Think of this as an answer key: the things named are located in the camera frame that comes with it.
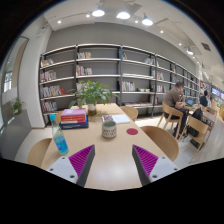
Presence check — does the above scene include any wooden chair with bag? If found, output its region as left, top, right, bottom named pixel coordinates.
left=179, top=116, right=208, bottom=150

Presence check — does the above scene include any seated man brown shirt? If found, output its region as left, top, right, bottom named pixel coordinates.
left=164, top=82, right=187, bottom=136

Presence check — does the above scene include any pink top book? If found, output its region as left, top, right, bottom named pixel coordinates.
left=61, top=108, right=86, bottom=117

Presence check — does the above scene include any wooden chair under man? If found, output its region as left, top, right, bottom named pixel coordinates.
left=158, top=103, right=183, bottom=137

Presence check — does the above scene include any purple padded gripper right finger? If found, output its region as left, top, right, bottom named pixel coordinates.
left=132, top=145, right=179, bottom=186

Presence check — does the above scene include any potted green plant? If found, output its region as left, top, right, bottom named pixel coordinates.
left=69, top=80, right=119, bottom=116

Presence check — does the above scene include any wooden chair far right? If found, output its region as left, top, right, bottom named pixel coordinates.
left=121, top=106, right=138, bottom=121

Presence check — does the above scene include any small plant on ledge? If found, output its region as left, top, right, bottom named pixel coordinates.
left=12, top=98, right=24, bottom=115

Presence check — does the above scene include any green ceramic mug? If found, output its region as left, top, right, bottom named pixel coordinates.
left=102, top=121, right=117, bottom=138

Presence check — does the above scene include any open white booklet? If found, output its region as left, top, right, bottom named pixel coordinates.
left=102, top=114, right=130, bottom=124

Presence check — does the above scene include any wooden chair near left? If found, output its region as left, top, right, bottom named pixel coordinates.
left=27, top=138, right=51, bottom=167

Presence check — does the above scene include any dark blue bottom book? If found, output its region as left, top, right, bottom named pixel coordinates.
left=59, top=116, right=89, bottom=130

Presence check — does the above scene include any clear water bottle blue label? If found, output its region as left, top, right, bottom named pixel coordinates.
left=50, top=114, right=69, bottom=155

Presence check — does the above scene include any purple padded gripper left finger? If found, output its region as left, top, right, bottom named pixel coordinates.
left=47, top=145, right=95, bottom=187

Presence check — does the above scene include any grey wall bookshelf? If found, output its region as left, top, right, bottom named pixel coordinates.
left=38, top=43, right=200, bottom=119

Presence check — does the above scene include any red middle book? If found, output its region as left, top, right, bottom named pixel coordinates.
left=61, top=115, right=86, bottom=123

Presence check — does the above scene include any wooden chair near right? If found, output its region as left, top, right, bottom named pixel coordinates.
left=141, top=126, right=179, bottom=161

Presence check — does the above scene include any red round coaster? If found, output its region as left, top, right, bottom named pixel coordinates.
left=126, top=128, right=138, bottom=135

